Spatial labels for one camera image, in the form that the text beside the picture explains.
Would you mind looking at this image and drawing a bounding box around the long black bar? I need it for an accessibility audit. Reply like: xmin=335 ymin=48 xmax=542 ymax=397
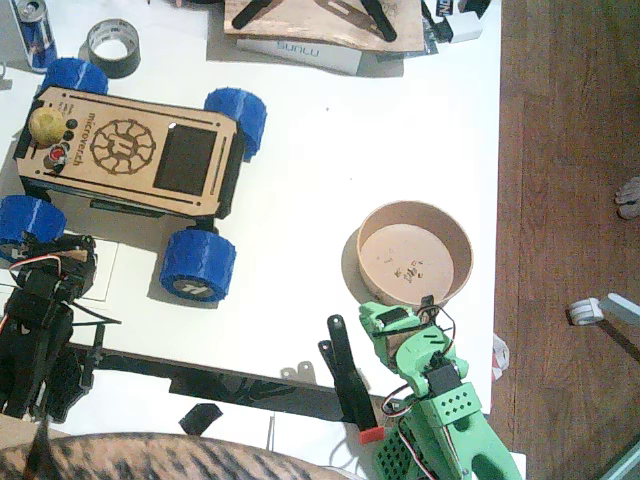
xmin=64 ymin=342 xmax=361 ymax=424

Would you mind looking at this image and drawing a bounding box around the grey metal bracket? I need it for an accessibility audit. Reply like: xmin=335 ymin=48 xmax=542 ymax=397
xmin=279 ymin=360 xmax=319 ymax=386

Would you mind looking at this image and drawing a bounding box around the black clamp with red tip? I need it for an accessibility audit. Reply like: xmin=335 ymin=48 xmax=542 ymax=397
xmin=318 ymin=313 xmax=386 ymax=445

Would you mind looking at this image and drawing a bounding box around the black clamp jaw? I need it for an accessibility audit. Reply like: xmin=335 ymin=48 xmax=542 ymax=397
xmin=230 ymin=0 xmax=286 ymax=30
xmin=359 ymin=0 xmax=399 ymax=44

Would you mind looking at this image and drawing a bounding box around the black perforated arm base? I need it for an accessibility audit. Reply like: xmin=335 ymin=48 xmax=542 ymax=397
xmin=44 ymin=344 xmax=96 ymax=425

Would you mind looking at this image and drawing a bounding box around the thin black cable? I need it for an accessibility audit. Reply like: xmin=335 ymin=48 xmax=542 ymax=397
xmin=69 ymin=299 xmax=122 ymax=326

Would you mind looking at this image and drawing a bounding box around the blue rover wheel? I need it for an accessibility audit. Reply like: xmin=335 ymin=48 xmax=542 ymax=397
xmin=158 ymin=227 xmax=237 ymax=307
xmin=0 ymin=194 xmax=69 ymax=264
xmin=203 ymin=87 xmax=268 ymax=162
xmin=39 ymin=57 xmax=110 ymax=96

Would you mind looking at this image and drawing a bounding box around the bare foot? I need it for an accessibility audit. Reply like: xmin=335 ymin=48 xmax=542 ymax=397
xmin=614 ymin=175 xmax=640 ymax=221

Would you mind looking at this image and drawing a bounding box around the black tape scrap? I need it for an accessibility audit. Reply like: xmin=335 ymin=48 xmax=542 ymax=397
xmin=178 ymin=402 xmax=224 ymax=437

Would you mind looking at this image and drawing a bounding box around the blue silver drink can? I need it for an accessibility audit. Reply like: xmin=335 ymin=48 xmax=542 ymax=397
xmin=10 ymin=0 xmax=59 ymax=71

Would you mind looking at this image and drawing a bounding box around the small white box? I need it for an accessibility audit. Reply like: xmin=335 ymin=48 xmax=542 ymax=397
xmin=442 ymin=10 xmax=485 ymax=45

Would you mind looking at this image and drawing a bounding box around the brown wooden board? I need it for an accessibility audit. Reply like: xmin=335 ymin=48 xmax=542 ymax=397
xmin=223 ymin=0 xmax=426 ymax=54

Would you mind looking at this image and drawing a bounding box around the grey duct tape roll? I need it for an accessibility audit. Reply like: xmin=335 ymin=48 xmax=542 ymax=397
xmin=85 ymin=18 xmax=142 ymax=80

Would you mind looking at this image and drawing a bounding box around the white red black arm cable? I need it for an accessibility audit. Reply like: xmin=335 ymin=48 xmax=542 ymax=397
xmin=380 ymin=383 xmax=436 ymax=480

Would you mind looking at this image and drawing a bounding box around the striped brown fabric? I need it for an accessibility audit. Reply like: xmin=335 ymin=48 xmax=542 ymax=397
xmin=0 ymin=432 xmax=361 ymax=480

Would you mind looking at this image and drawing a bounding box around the pale grey bar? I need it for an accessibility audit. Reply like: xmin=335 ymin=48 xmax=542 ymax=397
xmin=599 ymin=292 xmax=640 ymax=326

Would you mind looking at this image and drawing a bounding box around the white Sunlu box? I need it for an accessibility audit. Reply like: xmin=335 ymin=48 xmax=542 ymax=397
xmin=234 ymin=37 xmax=364 ymax=77

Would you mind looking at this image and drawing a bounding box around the pale grey frame edge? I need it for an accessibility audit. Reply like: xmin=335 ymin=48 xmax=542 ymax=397
xmin=597 ymin=439 xmax=640 ymax=480

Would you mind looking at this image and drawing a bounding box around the dark green perforated arm base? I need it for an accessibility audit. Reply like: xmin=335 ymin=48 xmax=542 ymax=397
xmin=372 ymin=424 xmax=426 ymax=480

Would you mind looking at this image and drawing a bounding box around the black angular object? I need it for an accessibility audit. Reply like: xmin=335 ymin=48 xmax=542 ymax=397
xmin=457 ymin=0 xmax=494 ymax=20

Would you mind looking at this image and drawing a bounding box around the white paper sheet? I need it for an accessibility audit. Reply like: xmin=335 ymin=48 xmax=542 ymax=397
xmin=64 ymin=238 xmax=121 ymax=305

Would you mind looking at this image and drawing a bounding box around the white tape roll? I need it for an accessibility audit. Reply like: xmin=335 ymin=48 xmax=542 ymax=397
xmin=567 ymin=298 xmax=605 ymax=327

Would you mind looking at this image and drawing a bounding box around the white red plastic bag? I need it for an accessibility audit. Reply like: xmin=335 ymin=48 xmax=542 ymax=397
xmin=492 ymin=333 xmax=511 ymax=384

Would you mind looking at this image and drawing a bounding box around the white red servo cable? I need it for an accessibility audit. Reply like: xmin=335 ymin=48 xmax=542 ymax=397
xmin=7 ymin=252 xmax=64 ymax=281

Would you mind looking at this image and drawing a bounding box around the brown paper bowl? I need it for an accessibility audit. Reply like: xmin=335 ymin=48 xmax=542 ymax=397
xmin=356 ymin=199 xmax=475 ymax=312

